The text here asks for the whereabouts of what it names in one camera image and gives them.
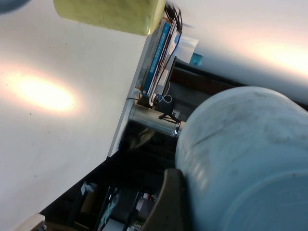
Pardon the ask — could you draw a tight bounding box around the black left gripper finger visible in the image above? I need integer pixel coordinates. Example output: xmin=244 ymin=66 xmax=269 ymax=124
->
xmin=141 ymin=168 xmax=193 ymax=231

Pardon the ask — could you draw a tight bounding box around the blue cup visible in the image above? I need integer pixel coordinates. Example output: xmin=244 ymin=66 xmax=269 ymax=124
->
xmin=175 ymin=86 xmax=308 ymax=231

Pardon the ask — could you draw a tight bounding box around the yellow cup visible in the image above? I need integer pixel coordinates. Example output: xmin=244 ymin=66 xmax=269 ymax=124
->
xmin=53 ymin=0 xmax=167 ymax=37

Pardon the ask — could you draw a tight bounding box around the brown cardboard box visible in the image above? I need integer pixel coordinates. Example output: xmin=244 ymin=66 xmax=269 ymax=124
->
xmin=79 ymin=182 xmax=97 ymax=215

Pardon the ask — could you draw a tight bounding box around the silver metal cylinder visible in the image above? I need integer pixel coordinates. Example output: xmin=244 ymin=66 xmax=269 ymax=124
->
xmin=128 ymin=104 xmax=187 ymax=138

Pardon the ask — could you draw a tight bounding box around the white power adapter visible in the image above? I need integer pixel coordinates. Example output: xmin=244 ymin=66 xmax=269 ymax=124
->
xmin=157 ymin=69 xmax=169 ymax=86

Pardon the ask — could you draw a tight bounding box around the beige wooden board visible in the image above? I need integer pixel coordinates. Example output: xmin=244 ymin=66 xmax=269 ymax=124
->
xmin=11 ymin=212 xmax=47 ymax=231

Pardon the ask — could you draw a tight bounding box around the white book stack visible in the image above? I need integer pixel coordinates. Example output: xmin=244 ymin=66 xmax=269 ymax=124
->
xmin=147 ymin=19 xmax=181 ymax=103

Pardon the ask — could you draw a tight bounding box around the blue book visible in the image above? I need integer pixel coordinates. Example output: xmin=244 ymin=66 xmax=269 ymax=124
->
xmin=141 ymin=20 xmax=178 ymax=95

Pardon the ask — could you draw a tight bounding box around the small blue box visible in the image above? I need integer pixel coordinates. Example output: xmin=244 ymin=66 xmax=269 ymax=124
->
xmin=191 ymin=52 xmax=204 ymax=67

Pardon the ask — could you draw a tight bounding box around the white paper sheet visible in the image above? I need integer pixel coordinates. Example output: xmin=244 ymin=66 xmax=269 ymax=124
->
xmin=172 ymin=33 xmax=199 ymax=64

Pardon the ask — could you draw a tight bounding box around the white cable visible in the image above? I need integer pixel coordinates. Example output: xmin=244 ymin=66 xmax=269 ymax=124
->
xmin=155 ymin=93 xmax=173 ymax=104

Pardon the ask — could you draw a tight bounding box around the black cable bundle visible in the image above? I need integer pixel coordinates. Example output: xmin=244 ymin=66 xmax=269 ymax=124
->
xmin=164 ymin=4 xmax=196 ymax=33

